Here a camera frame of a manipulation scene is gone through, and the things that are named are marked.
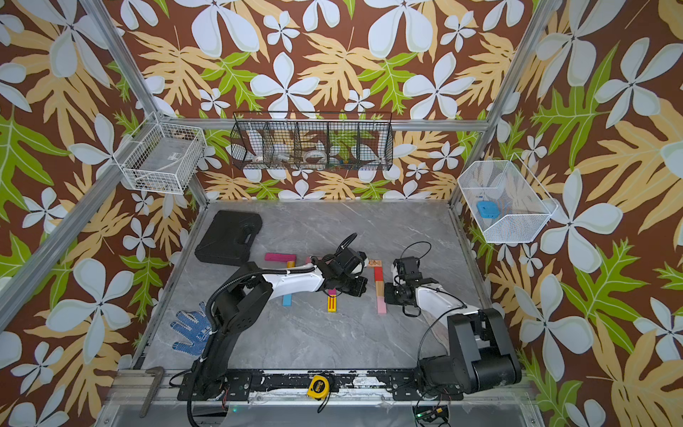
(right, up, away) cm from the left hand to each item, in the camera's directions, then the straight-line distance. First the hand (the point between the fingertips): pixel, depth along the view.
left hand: (370, 287), depth 92 cm
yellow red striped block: (-13, -5, -3) cm, 15 cm away
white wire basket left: (-68, +44, -7) cm, 81 cm away
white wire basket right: (+42, +29, -9) cm, 52 cm away
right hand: (+6, -2, +1) cm, 7 cm away
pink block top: (-23, +8, +11) cm, 27 cm away
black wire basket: (-23, +53, +5) cm, 58 cm away
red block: (+4, +4, +7) cm, 9 cm away
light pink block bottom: (+4, -6, -3) cm, 8 cm away
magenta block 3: (-13, -1, -3) cm, 13 cm away
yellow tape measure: (-16, -23, -19) cm, 34 cm away
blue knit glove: (-57, -12, -7) cm, 58 cm away
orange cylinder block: (-29, +7, +7) cm, 31 cm away
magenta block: (-38, +10, +10) cm, 40 cm away
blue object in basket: (+37, +27, -9) cm, 46 cm away
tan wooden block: (+4, 0, 0) cm, 4 cm away
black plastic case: (-54, +17, +10) cm, 57 cm away
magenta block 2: (-32, +9, +10) cm, 35 cm away
